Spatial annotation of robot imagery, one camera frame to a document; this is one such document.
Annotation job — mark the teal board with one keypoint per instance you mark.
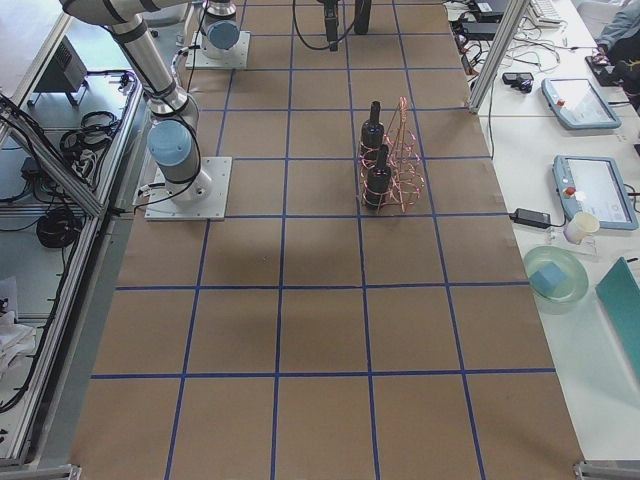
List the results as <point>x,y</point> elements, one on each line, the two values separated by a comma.
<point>618,292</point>

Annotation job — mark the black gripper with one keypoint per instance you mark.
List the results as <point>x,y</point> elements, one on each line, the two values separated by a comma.
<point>330,24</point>

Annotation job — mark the green glass bowl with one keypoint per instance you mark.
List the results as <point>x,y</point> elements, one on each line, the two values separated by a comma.
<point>578,279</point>

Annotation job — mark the aluminium frame post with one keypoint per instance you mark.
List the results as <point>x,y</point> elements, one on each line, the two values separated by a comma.
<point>504,35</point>

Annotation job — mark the blue teach pendant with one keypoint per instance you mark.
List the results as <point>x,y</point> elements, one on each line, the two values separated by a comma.
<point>594,185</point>
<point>578,104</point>

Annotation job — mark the blue foam cube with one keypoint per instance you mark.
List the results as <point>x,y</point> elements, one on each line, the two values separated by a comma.
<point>550,281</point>

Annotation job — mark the copper wire wine basket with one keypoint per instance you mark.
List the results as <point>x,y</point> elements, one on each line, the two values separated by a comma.
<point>407,182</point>

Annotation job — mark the black power adapter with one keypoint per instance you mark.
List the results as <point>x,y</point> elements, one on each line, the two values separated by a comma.
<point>530,218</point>

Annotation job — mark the dark glass wine bottle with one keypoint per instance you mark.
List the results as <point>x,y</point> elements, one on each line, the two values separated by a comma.
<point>362,12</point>

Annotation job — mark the dark wine bottle in basket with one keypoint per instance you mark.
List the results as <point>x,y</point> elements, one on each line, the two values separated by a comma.
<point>372,133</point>

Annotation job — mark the white paper cup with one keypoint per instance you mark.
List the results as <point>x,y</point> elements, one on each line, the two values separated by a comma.
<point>582,225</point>

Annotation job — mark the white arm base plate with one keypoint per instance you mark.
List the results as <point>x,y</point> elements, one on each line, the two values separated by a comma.
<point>208,57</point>
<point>205,198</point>

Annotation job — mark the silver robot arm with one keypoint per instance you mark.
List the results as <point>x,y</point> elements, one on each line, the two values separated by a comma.
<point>171,141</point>
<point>218,25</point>

